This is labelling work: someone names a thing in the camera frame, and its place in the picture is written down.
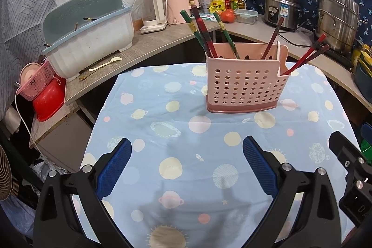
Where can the white dish drainer teal lid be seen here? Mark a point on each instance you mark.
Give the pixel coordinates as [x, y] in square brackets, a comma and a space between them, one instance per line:
[87, 44]

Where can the steel rice cooker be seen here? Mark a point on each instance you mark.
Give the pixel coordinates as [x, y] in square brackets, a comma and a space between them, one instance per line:
[282, 9]

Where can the dark speckled chopstick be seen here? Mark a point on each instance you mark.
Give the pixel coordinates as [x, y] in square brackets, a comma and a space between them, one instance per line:
[318, 52]

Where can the stainless steel steamer pot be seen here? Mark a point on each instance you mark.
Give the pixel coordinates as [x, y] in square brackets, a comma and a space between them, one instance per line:
[337, 18]

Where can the dark blue basin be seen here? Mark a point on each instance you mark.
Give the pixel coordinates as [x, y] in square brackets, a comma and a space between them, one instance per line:
[363, 76]

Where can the bright red black chopstick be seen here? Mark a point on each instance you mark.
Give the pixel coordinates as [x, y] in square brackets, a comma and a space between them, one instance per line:
[203, 30]

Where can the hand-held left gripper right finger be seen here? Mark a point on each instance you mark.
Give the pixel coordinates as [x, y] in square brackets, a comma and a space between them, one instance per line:
[260, 169]

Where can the pink round lid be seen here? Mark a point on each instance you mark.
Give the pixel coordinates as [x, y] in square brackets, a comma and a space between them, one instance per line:
[27, 72]

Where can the dark red black chopstick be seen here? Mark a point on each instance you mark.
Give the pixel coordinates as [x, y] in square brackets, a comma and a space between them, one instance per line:
[195, 12]

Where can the white glass kettle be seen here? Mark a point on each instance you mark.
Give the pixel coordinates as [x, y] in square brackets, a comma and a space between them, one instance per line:
[158, 9]

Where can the cream plastic spoon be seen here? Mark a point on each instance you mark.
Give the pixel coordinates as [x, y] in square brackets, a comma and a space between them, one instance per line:
[113, 60]

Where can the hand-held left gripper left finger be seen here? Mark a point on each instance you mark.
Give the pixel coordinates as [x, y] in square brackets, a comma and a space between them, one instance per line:
[114, 169]

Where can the beige fan grille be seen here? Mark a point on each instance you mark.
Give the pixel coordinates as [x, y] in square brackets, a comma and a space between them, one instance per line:
[4, 172]

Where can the blue planet print tablecloth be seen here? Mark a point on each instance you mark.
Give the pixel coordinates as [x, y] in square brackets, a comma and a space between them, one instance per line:
[174, 126]

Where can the brown red chopstick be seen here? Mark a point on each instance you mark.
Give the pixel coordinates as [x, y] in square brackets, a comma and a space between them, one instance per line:
[274, 34]

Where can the pink plastic basket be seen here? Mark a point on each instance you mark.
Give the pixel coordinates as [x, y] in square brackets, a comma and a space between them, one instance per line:
[37, 82]

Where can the pink electric kettle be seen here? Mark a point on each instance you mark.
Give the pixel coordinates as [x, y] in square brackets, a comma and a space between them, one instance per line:
[177, 4]

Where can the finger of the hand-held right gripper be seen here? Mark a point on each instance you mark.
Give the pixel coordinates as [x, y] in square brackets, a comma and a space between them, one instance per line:
[366, 134]
[341, 149]

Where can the black induction cooker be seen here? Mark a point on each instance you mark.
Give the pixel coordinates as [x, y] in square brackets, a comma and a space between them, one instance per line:
[340, 57]

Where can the green plastic bag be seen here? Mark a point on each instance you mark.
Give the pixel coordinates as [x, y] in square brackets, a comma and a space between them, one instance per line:
[366, 149]

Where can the red speckled chopstick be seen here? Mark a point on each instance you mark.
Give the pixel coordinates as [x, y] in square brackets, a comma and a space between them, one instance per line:
[315, 44]

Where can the pink perforated utensil holder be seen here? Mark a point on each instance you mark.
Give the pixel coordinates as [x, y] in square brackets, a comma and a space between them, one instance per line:
[241, 82]

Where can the clear food container green lid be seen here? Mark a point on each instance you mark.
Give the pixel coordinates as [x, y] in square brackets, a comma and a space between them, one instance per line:
[245, 17]

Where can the red tomato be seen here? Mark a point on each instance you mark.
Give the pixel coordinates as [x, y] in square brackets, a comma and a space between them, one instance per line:
[227, 16]

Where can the small brown spoon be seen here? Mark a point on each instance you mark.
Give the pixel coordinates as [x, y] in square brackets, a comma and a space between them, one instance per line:
[82, 77]

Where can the curved wooden counter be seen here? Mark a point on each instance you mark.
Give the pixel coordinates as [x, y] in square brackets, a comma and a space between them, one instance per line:
[174, 33]

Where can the red plastic basin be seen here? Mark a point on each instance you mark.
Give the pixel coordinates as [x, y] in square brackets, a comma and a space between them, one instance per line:
[49, 102]

